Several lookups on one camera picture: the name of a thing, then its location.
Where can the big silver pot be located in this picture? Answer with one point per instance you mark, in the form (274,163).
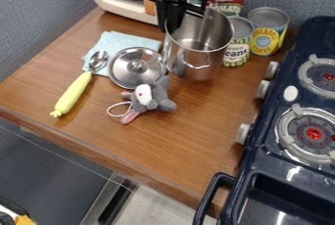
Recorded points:
(192,57)

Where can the silver pot lid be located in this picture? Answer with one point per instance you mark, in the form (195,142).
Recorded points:
(136,67)

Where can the light blue cloth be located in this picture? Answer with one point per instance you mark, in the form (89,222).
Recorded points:
(118,41)

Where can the green beans can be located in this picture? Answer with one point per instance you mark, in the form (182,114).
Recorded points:
(239,44)

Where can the grey plush animal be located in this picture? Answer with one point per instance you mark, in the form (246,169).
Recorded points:
(150,98)

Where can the yellow pineapple can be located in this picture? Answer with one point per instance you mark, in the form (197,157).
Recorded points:
(267,35)

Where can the toy stove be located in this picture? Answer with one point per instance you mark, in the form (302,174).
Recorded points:
(296,144)

